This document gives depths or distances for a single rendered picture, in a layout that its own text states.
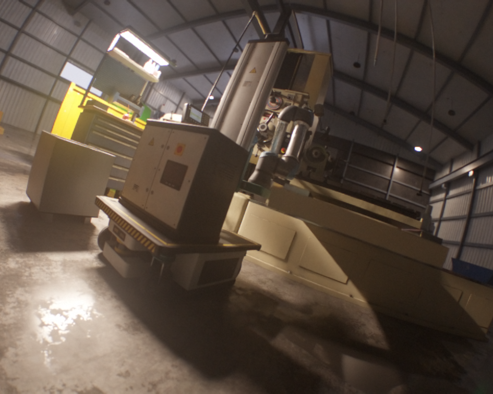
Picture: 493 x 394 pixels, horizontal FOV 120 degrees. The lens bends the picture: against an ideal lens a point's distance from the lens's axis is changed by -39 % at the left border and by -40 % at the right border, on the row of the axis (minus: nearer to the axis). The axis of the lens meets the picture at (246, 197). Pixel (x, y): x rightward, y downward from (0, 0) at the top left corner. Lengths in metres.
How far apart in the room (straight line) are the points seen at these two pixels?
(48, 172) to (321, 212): 1.61
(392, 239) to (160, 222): 1.08
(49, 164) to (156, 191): 0.81
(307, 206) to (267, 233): 1.28
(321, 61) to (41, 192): 3.64
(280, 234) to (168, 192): 1.46
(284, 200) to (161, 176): 0.60
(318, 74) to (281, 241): 2.41
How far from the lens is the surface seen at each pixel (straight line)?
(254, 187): 1.45
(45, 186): 1.69
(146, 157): 1.32
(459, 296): 2.80
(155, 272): 1.08
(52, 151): 1.65
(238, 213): 2.47
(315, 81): 3.53
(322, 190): 2.11
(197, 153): 1.04
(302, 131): 1.62
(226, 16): 12.04
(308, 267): 2.32
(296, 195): 1.13
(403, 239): 1.17
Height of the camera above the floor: 0.61
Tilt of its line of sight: level
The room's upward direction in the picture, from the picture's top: 20 degrees clockwise
